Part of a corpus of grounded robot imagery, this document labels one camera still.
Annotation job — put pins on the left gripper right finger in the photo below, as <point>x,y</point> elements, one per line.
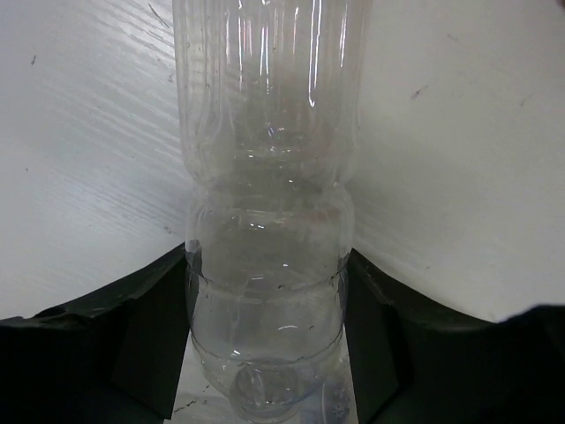
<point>414,360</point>

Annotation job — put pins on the clear unlabelled plastic bottle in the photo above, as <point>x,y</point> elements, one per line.
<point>268,113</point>

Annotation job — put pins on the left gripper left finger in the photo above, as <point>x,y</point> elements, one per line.
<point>111,356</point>

